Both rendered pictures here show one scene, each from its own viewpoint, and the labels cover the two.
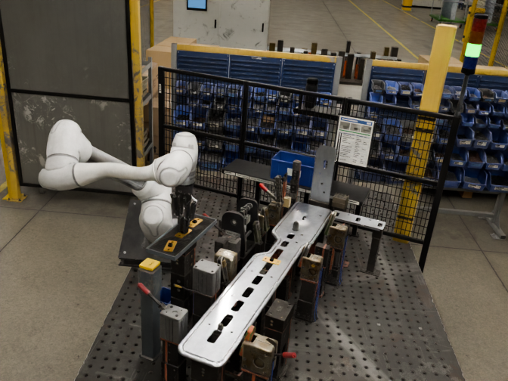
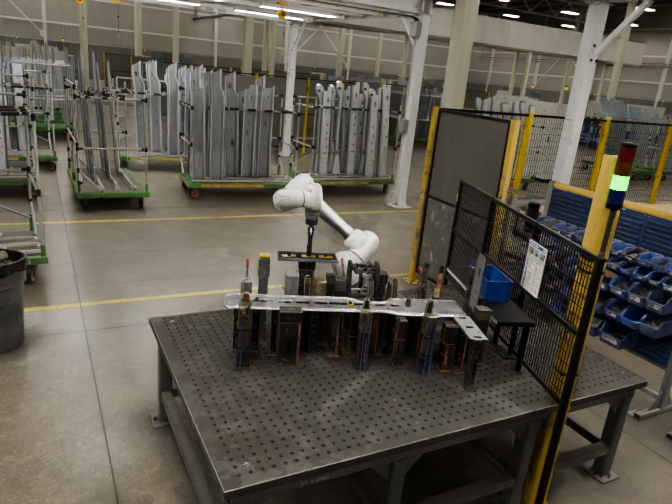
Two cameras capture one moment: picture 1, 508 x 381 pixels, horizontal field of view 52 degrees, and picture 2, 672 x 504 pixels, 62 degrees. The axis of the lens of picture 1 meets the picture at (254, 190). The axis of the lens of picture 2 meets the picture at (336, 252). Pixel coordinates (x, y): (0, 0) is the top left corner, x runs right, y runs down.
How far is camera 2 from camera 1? 2.64 m
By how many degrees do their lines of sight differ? 55
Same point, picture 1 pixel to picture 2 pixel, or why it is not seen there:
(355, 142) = (534, 269)
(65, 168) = not seen: hidden behind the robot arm
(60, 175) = not seen: hidden behind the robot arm
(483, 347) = not seen: outside the picture
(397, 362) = (357, 415)
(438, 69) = (597, 203)
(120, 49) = (495, 175)
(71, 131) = (300, 179)
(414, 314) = (435, 417)
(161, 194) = (356, 249)
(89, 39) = (478, 164)
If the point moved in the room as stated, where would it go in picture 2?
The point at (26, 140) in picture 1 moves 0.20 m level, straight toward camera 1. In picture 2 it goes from (427, 237) to (418, 240)
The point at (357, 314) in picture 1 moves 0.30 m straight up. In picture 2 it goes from (394, 388) to (401, 336)
